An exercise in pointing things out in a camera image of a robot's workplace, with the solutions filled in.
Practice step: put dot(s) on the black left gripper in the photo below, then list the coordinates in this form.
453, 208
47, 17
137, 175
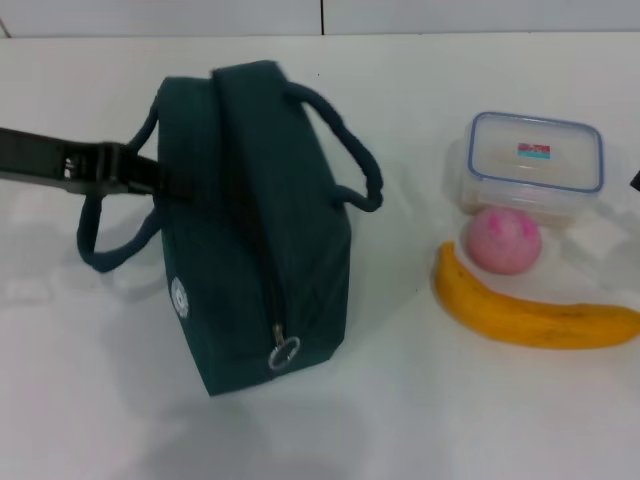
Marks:
45, 160

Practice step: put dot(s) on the yellow banana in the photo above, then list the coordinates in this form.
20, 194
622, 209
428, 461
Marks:
500, 315

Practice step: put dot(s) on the pink ball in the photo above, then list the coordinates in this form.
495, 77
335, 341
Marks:
502, 245

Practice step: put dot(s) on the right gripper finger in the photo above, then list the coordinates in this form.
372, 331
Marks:
636, 181

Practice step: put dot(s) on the clear container with blue-rimmed lid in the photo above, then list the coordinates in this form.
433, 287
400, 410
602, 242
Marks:
530, 165

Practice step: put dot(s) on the dark teal insulated lunch bag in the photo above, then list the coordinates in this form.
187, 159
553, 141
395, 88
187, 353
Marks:
300, 225

